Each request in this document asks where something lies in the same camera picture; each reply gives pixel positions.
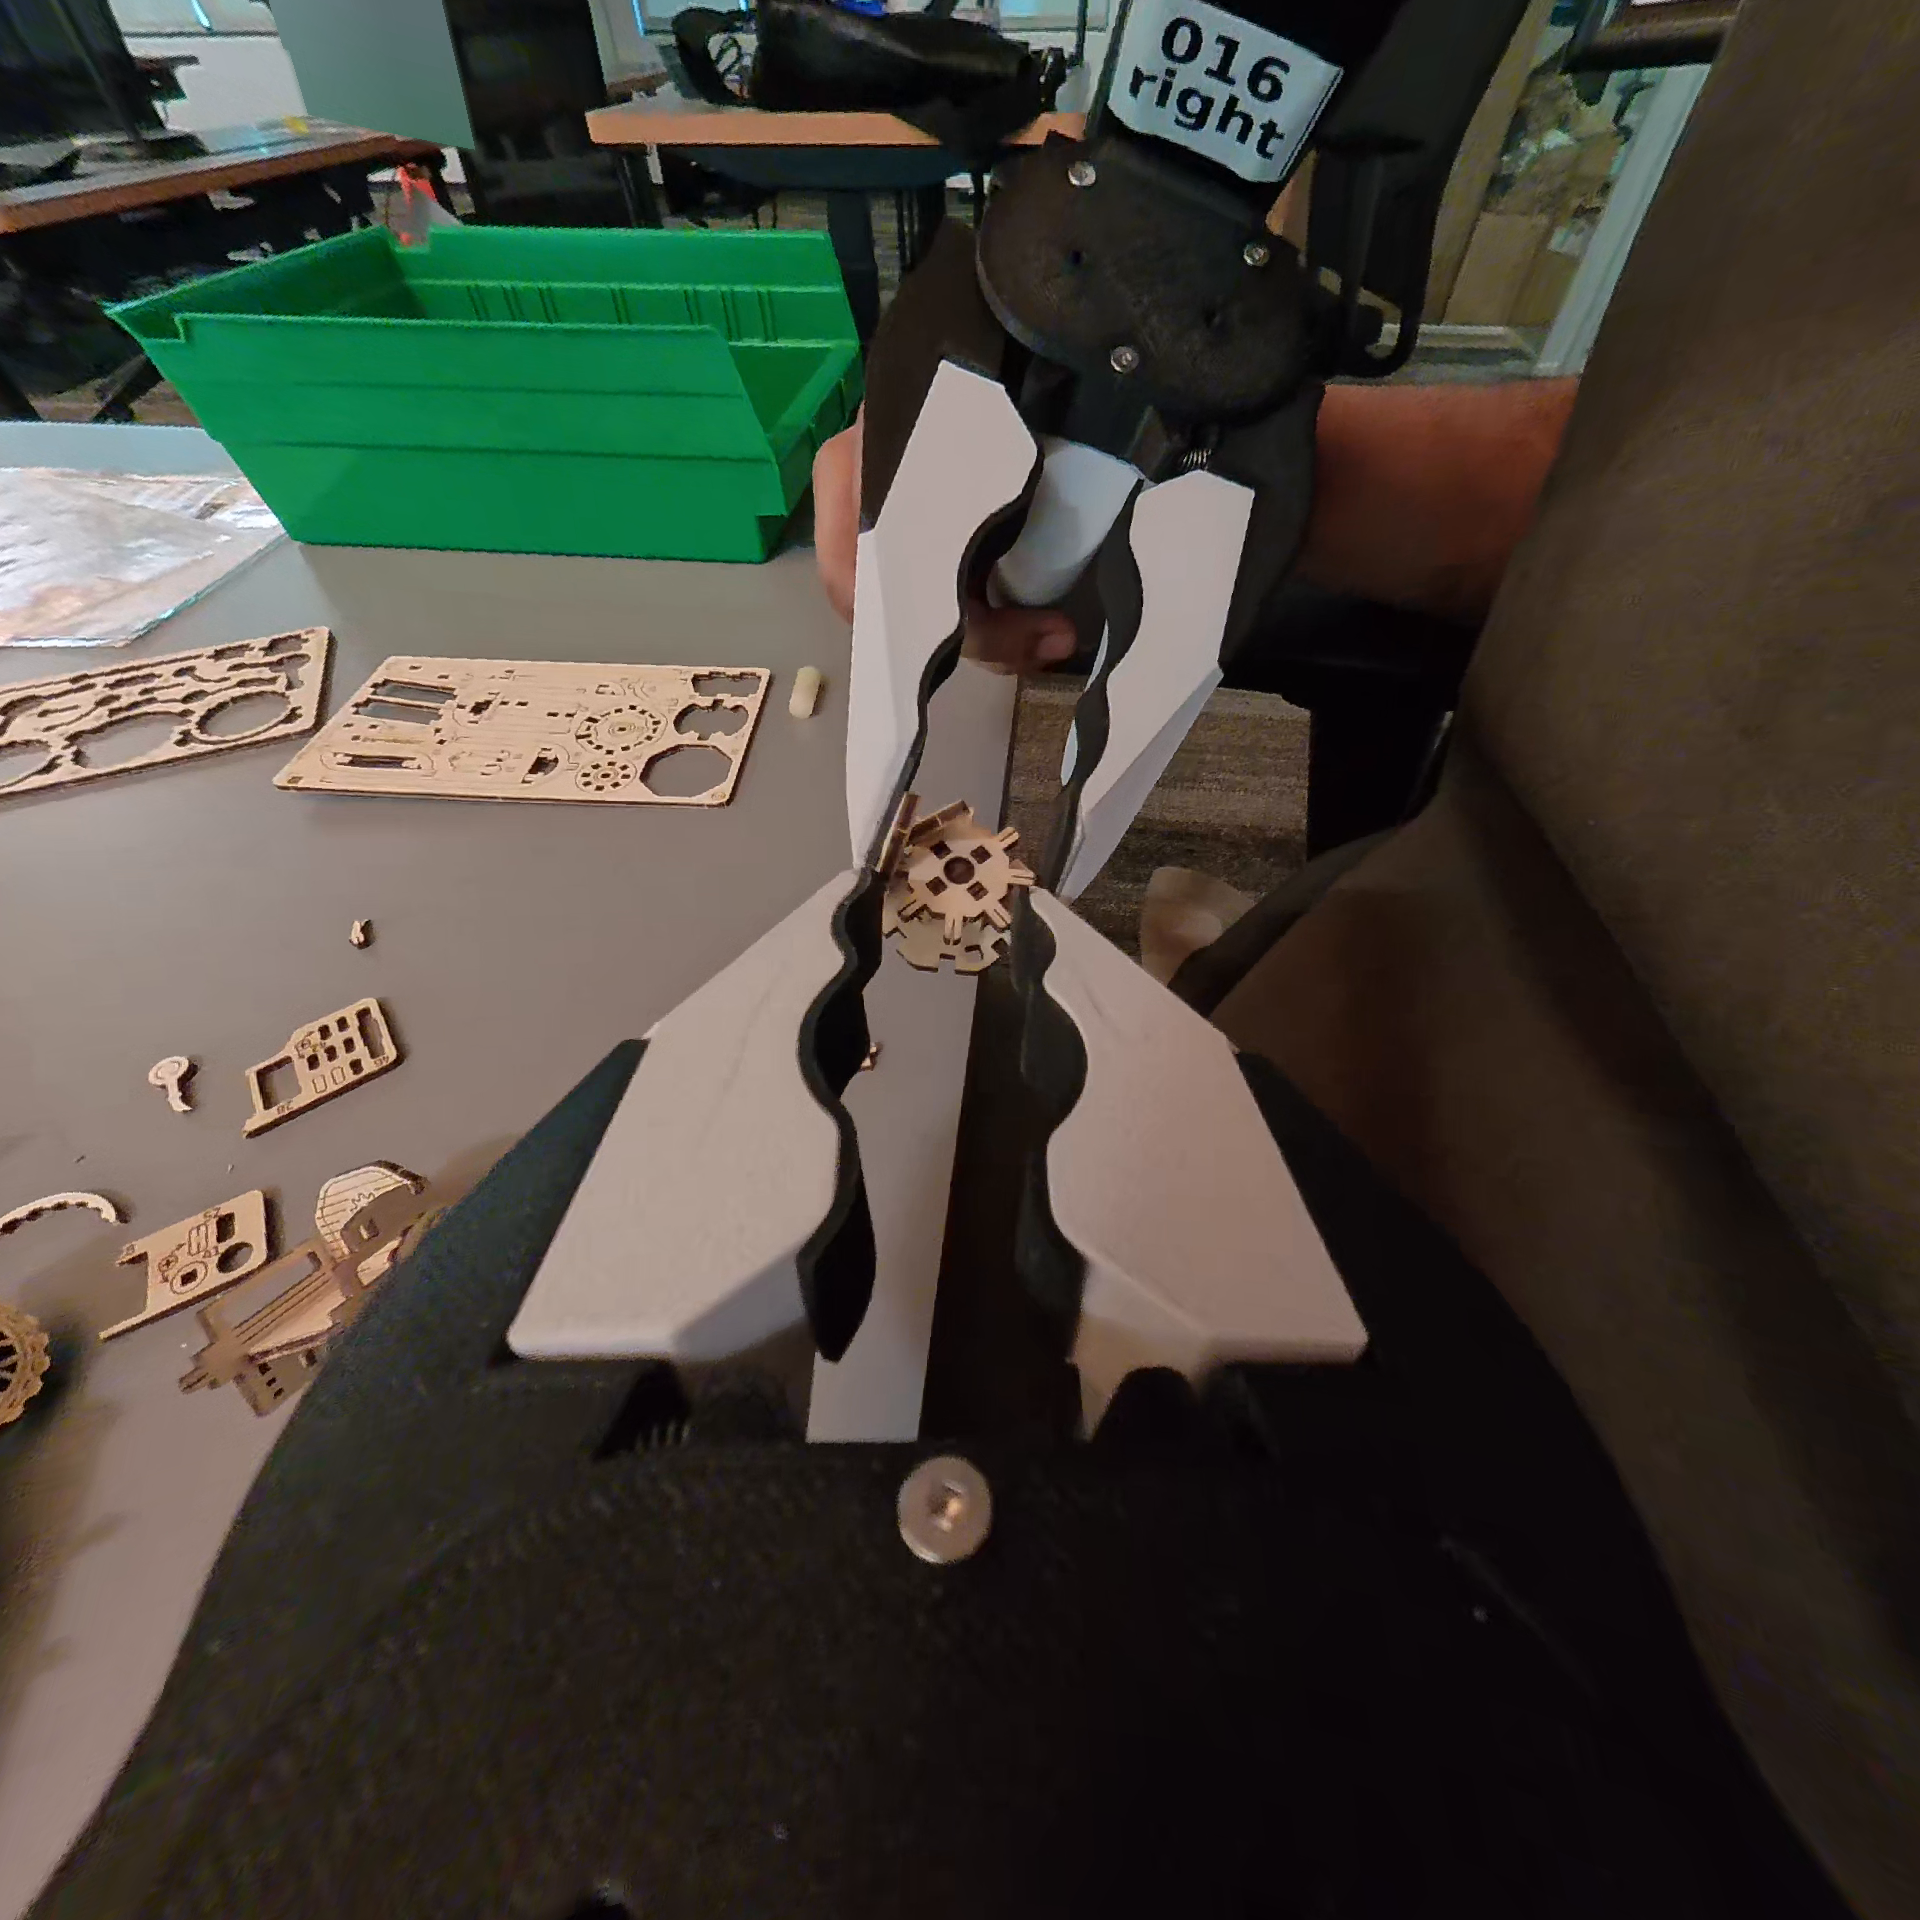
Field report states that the black bag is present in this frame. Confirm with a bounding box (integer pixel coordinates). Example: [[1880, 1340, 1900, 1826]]
[[673, 0, 1071, 126]]

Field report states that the clear plastic bag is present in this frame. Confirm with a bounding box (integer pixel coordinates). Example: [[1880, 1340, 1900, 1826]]
[[0, 465, 291, 651]]

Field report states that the wooden engraved panel piece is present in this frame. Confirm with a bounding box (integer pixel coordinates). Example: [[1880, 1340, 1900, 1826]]
[[101, 1190, 276, 1340]]

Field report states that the grey desk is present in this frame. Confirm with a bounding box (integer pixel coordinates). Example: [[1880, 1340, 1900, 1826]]
[[0, 420, 1039, 1920]]

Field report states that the wooden vehicle model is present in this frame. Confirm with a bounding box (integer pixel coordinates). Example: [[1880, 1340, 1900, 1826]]
[[180, 1163, 452, 1417]]

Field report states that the person's right hand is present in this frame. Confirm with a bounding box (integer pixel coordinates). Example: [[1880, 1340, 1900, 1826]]
[[810, 416, 1095, 685]]

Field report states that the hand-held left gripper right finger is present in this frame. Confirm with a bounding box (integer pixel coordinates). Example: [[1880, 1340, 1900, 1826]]
[[1009, 882, 1372, 1430]]

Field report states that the grey board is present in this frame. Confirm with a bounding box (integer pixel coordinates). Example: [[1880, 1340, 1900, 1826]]
[[271, 0, 482, 153]]

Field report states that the person's right forearm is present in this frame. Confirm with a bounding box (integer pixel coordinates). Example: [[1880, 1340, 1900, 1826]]
[[1302, 374, 1581, 620]]

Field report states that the wooden sheet with round cutouts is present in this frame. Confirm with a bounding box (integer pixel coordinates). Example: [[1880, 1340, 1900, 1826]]
[[0, 626, 336, 801]]

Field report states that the wooden sheet with gear parts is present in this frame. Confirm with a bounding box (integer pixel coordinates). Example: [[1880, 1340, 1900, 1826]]
[[274, 654, 774, 810]]

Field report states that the wooden-topped table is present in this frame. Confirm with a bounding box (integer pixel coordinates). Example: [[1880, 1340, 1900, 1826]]
[[585, 102, 1091, 324]]

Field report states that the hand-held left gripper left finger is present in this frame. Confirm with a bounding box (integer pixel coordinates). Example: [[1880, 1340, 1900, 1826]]
[[506, 866, 903, 1370]]

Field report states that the long dark table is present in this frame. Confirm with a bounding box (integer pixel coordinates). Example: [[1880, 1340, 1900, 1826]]
[[0, 126, 452, 251]]

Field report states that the green plastic bin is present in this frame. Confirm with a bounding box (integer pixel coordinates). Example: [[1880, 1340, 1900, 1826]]
[[104, 224, 869, 568]]

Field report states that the wooden gear hub assembly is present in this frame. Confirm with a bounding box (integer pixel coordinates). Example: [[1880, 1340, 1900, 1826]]
[[876, 803, 1040, 980]]

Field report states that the wooden panel with square windows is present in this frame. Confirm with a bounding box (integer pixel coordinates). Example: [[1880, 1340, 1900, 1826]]
[[241, 996, 407, 1140]]

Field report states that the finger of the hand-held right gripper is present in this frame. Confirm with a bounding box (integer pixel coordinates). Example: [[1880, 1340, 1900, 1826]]
[[844, 356, 1049, 873], [1046, 473, 1261, 907]]

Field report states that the cardboard box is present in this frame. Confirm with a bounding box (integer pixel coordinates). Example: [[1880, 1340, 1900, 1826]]
[[1425, 0, 1712, 329]]

